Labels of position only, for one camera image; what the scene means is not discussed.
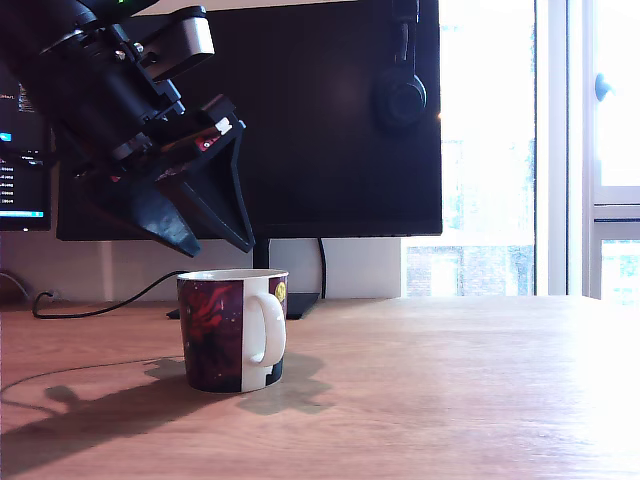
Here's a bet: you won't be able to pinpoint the large black computer monitor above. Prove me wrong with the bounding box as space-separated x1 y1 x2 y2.
56 0 444 321

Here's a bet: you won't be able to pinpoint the lit computer screen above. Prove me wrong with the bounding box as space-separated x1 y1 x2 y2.
0 74 53 232

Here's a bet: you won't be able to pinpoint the dark red printed mug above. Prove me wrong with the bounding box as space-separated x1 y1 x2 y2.
176 268 291 394

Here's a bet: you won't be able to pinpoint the brown round object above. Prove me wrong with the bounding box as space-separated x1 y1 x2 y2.
0 274 26 304

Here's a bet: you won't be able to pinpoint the black headphones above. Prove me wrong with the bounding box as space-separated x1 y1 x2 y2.
370 0 430 134

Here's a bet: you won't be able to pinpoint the black cable on table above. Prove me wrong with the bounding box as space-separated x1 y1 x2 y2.
31 269 190 320

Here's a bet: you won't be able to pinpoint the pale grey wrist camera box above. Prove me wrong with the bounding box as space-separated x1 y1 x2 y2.
112 5 217 101

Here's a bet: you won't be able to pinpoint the black monitor power cord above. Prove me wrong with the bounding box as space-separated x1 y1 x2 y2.
317 237 329 300

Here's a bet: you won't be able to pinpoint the thin grey cable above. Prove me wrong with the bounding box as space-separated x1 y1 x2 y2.
0 269 32 302

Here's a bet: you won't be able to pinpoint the white window frame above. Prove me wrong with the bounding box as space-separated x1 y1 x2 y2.
533 0 640 301

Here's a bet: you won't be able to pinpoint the window handle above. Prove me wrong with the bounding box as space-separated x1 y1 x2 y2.
593 72 621 109

